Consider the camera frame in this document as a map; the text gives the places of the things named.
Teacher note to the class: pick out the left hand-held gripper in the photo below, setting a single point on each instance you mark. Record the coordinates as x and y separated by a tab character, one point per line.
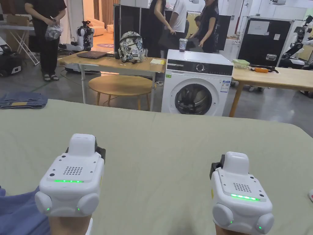
71	171

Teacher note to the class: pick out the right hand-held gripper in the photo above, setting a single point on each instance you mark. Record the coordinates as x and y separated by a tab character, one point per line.
239	200

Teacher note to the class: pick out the person's right hand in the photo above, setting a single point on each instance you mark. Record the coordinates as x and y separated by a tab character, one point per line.
237	232

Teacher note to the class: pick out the person's left hand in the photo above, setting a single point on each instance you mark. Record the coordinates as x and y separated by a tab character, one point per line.
67	226

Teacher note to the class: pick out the blue garment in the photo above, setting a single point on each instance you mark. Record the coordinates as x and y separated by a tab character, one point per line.
19	213

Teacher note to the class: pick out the small red and white object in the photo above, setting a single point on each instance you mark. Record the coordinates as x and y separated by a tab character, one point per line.
311	195

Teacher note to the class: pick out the folded blue jeans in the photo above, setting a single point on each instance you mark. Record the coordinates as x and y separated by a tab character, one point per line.
24	99

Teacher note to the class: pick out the bed with pale green sheet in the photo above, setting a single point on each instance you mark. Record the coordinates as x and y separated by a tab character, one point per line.
156	146

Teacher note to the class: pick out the black and white machine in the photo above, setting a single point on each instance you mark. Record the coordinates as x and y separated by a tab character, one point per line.
9	63

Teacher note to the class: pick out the white washing machine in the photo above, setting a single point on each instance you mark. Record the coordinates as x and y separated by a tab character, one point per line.
195	73

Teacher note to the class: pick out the black flight case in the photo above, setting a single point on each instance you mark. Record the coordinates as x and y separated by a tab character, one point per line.
259	46

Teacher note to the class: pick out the white and black robot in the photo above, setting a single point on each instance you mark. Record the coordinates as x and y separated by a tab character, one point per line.
299	49

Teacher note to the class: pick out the group of people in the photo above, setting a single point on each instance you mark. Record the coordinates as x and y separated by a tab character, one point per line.
179	17

